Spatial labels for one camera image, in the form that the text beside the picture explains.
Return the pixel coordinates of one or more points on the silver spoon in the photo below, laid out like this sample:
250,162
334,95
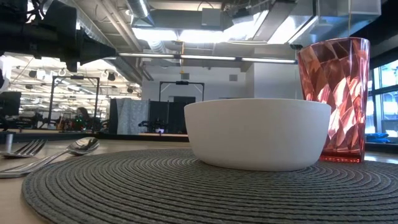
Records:
82,146

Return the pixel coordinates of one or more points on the silver fork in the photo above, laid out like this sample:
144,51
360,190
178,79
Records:
28,148

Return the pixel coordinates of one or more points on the white bowl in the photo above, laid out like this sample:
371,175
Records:
258,133

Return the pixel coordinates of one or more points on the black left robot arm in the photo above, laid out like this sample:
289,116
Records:
2,79

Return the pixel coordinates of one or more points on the small black background robot arm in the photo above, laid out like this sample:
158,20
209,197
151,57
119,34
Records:
152,124

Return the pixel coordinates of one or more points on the black hanging spotlight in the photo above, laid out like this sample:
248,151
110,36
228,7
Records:
130,90
111,76
32,74

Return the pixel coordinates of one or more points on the dark computer monitor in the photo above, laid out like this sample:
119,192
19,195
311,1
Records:
11,104

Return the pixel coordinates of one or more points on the grey cloth cover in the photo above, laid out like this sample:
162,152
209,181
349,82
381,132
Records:
132,115

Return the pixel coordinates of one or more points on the black partition panel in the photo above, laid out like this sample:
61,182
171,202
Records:
161,112

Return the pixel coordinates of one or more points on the long ceiling light bar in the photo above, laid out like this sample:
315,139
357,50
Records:
205,57

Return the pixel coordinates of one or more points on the grey ceiling box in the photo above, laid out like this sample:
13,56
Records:
211,17

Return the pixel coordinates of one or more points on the grey round woven placemat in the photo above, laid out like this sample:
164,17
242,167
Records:
155,193

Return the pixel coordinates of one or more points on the red faceted plastic tumbler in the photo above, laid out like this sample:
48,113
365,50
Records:
342,93

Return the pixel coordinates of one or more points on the blue cushion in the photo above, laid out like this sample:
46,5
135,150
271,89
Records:
377,136

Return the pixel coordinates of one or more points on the black gantry frame with lamps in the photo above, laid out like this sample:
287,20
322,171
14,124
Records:
76,77

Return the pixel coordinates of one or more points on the round silver ventilation duct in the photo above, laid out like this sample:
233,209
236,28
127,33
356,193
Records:
140,9

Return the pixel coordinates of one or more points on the black gantry frame with camera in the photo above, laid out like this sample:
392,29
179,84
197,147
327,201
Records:
182,82

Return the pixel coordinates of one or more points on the grey wall vent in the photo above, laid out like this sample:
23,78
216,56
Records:
233,77
185,76

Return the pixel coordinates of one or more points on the silver metal post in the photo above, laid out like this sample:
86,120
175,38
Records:
9,141

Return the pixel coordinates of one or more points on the large sheet-metal duct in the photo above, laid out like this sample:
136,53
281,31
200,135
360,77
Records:
326,18

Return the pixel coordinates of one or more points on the window with dark frame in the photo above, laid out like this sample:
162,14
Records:
388,109

